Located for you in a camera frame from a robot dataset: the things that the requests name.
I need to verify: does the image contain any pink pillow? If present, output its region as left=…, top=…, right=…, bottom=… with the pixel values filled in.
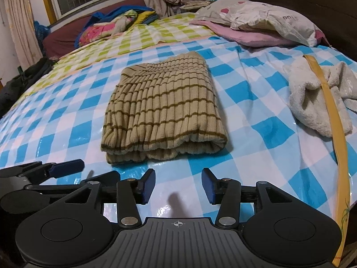
left=189, top=19, right=325, bottom=48

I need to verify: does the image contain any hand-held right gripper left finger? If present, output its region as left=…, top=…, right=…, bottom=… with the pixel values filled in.
left=65, top=169, right=156, bottom=228

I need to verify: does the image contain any dark brown headboard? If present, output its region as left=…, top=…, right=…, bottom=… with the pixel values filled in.
left=220, top=0, right=357, bottom=60

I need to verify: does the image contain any maroon bed mattress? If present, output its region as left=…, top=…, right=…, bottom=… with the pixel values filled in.
left=42, top=14, right=97, bottom=59

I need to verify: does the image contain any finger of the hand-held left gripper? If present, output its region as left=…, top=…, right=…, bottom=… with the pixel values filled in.
left=25, top=171, right=121, bottom=195
left=0, top=159, right=85, bottom=185

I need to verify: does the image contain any blue hanging cloth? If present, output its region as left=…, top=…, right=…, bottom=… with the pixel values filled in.
left=34, top=20, right=51, bottom=42

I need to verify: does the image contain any white fluffy towel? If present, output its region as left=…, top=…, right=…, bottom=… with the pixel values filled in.
left=282, top=57, right=357, bottom=138

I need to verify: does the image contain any green checked plastic sheet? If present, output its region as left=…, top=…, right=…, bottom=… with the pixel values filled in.
left=17, top=12, right=216, bottom=101

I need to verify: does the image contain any pile of colourful blankets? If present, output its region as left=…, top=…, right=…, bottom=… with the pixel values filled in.
left=75, top=6, right=159, bottom=48

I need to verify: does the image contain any white printed pillow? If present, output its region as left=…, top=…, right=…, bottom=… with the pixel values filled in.
left=195, top=0, right=324, bottom=48

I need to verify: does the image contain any beige striped knit sweater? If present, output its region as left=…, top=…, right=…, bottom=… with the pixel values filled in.
left=101, top=52, right=228, bottom=165

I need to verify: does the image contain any pile of black clothes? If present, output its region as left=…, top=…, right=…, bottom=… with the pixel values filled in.
left=0, top=57, right=55, bottom=118

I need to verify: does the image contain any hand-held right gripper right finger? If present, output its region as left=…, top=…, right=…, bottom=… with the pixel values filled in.
left=201, top=167, right=292, bottom=227

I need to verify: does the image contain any long yellow stick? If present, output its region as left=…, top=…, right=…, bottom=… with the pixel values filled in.
left=303, top=54, right=351, bottom=267

